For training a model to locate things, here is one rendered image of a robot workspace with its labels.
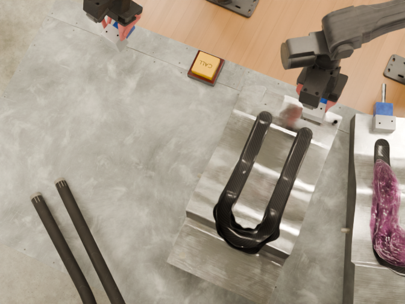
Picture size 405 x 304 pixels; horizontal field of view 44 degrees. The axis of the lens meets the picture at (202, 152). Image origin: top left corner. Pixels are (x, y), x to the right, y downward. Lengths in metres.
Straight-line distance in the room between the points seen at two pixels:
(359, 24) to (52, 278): 1.62
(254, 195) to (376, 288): 0.34
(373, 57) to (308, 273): 0.62
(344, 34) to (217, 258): 0.59
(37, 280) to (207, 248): 1.13
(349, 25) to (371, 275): 0.56
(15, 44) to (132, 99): 1.22
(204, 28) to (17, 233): 0.76
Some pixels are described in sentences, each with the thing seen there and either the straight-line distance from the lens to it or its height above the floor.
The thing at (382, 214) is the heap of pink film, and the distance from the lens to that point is 1.25.
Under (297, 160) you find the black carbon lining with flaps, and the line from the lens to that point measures 1.26.
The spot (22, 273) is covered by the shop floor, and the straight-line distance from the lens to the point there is 2.26.
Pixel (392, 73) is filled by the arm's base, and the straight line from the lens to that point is 1.47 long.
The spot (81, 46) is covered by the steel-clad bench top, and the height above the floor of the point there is 0.80.
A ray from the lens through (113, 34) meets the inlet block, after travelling 1.32.
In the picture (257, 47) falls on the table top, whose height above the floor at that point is 0.80.
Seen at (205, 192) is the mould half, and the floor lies 0.93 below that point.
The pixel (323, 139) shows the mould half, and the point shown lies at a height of 0.89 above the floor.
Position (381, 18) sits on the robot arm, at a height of 1.23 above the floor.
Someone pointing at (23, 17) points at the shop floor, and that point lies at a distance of 2.60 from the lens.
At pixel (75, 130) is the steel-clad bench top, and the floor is 0.80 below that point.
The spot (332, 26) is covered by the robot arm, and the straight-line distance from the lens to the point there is 1.03.
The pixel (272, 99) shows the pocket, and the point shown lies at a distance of 1.32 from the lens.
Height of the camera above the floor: 2.09
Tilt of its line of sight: 75 degrees down
